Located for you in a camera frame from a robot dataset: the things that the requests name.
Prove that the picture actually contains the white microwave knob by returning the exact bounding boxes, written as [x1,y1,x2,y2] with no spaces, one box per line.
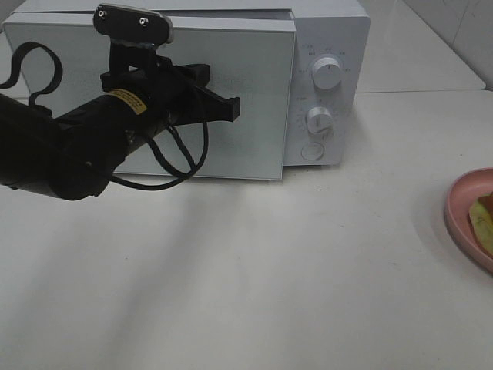
[306,107,333,135]
[311,55,342,90]

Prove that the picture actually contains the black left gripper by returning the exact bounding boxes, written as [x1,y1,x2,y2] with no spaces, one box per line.
[99,53,241,135]

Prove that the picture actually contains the pink round plate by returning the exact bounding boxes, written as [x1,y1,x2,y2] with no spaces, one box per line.
[444,167,492,275]

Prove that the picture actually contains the white adjacent table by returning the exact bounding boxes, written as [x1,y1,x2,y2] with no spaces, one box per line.
[357,1,486,93]

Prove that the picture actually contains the round white door release button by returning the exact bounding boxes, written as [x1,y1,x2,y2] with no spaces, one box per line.
[301,143,324,160]

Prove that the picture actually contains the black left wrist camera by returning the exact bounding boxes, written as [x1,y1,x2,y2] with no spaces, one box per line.
[92,3,174,46]

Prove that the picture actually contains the toast sandwich with lettuce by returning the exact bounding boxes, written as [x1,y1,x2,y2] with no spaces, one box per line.
[469,193,492,254]

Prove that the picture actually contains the white microwave oven body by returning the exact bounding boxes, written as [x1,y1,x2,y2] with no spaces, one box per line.
[9,1,371,166]

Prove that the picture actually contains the white microwave door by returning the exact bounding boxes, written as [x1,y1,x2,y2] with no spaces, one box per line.
[4,12,295,180]

